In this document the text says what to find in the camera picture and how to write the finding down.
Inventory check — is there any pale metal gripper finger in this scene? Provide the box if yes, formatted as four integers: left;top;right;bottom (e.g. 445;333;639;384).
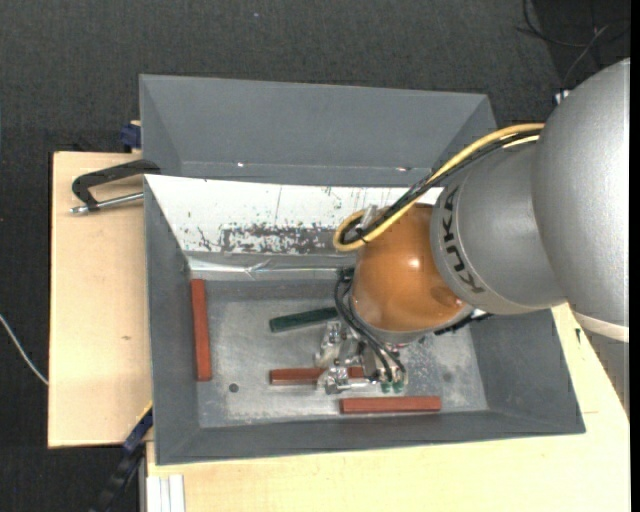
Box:
313;321;351;368
320;366;370;396

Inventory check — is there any dark green flat block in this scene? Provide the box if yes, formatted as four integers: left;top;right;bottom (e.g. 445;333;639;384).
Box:
268;306;342;334

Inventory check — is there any red-brown flat block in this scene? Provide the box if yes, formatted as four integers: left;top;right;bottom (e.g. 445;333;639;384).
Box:
338;395;443;416
189;278;214;383
268;366;367;387

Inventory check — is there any grey metal bin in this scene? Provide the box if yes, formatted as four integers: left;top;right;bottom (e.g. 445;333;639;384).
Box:
138;73;587;466

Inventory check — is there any pale wood board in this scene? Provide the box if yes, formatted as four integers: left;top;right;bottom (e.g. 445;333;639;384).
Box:
47;149;157;449

